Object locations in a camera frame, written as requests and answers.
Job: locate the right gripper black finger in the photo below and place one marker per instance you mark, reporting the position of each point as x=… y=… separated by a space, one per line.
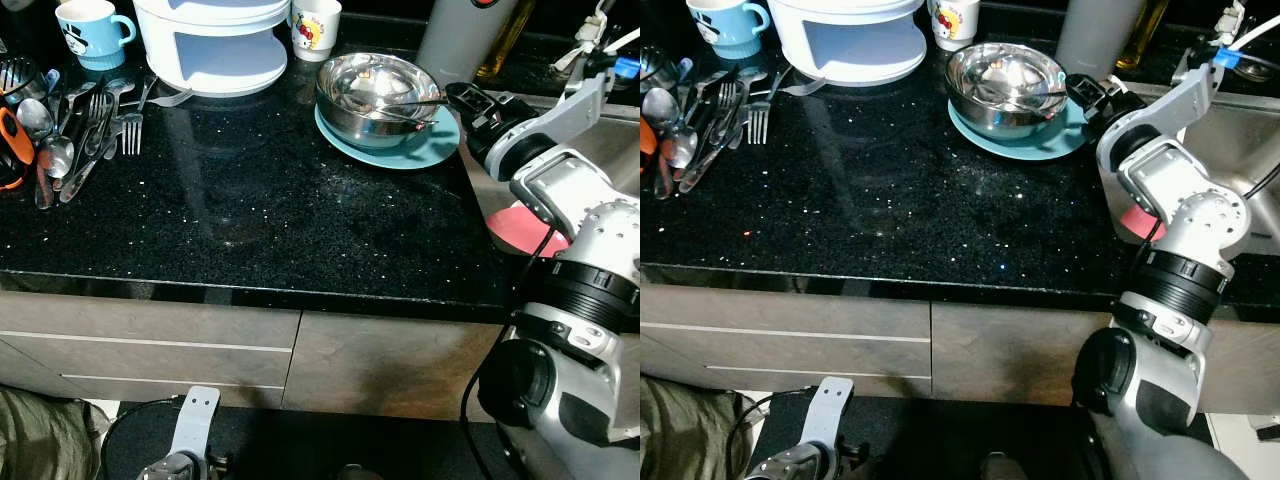
x=1090 y=100
x=1083 y=82
x=465 y=93
x=472 y=110

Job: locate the long steel spoon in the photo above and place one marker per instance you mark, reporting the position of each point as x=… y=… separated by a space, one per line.
x=1040 y=93
x=410 y=103

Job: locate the grey tall bottle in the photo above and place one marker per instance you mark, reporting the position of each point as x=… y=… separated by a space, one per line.
x=1095 y=35
x=460 y=40

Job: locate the grey drawer front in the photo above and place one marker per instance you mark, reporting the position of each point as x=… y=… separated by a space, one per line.
x=830 y=383
x=800 y=352
x=150 y=318
x=200 y=393
x=790 y=310
x=150 y=360

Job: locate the yellow oil bottle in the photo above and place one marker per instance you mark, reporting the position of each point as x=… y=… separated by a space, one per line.
x=520 y=40
x=1152 y=30

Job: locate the teal round plate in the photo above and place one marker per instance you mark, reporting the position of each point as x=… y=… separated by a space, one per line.
x=1030 y=148
x=400 y=155

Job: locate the stainless steel bowl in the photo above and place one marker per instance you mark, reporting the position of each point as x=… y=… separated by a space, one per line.
x=375 y=85
x=1005 y=75

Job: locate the pink round plate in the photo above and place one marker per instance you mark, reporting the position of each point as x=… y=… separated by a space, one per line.
x=1135 y=225
x=510 y=232

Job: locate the stainless steel sink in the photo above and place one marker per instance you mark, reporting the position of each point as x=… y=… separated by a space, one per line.
x=625 y=140
x=1240 y=130

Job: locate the white tap fitting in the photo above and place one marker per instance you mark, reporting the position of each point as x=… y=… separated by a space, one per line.
x=590 y=35
x=1230 y=20

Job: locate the white cartoon print mug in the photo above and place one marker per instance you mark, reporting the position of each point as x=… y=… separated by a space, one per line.
x=315 y=30
x=952 y=22

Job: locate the orange and black box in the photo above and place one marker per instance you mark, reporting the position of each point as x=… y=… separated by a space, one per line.
x=12 y=150
x=647 y=150

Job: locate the large silver spoon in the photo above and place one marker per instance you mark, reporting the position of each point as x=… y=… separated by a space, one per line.
x=660 y=108
x=35 y=118

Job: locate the olive green bag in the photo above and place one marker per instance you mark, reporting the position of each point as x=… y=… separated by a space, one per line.
x=680 y=430
x=40 y=440

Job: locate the small silver spoon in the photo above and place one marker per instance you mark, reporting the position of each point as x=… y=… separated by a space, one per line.
x=58 y=155
x=683 y=148

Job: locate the silver fork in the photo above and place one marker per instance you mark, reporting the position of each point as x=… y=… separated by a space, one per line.
x=728 y=100
x=808 y=87
x=175 y=98
x=98 y=110
x=132 y=135
x=757 y=125

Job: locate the light blue mug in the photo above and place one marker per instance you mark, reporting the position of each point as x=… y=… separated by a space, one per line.
x=722 y=28
x=90 y=35

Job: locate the white stacked plastic container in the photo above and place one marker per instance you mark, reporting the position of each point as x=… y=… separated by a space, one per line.
x=845 y=40
x=210 y=50

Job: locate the small black floor object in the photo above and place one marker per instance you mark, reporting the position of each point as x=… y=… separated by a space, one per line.
x=1268 y=431

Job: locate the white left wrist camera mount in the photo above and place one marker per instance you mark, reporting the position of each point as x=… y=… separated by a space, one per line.
x=195 y=420
x=832 y=410

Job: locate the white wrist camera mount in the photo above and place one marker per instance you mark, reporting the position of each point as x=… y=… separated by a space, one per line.
x=1185 y=100
x=195 y=420
x=832 y=410
x=575 y=105

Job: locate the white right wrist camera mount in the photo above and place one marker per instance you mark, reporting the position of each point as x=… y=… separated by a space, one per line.
x=575 y=105
x=1185 y=100

